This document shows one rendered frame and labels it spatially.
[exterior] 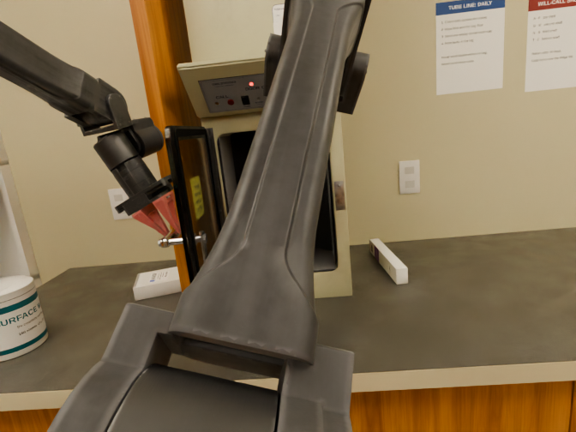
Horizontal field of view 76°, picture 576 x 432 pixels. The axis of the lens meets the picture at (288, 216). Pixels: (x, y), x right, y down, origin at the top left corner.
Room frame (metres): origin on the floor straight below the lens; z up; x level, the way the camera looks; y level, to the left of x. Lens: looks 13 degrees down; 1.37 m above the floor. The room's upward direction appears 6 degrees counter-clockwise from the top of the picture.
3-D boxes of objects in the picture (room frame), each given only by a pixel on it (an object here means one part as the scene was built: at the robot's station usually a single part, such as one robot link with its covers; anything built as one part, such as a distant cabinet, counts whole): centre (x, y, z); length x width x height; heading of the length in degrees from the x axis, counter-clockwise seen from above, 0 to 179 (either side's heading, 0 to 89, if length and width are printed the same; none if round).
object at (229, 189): (1.00, 0.01, 1.19); 0.26 x 0.24 x 0.35; 86
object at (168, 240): (0.65, 0.20, 1.20); 0.10 x 0.05 x 0.03; 1
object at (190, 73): (0.82, 0.02, 1.46); 0.32 x 0.12 x 0.10; 86
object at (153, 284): (1.05, 0.39, 0.96); 0.16 x 0.12 x 0.04; 104
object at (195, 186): (0.72, 0.17, 1.19); 0.30 x 0.01 x 0.40; 1
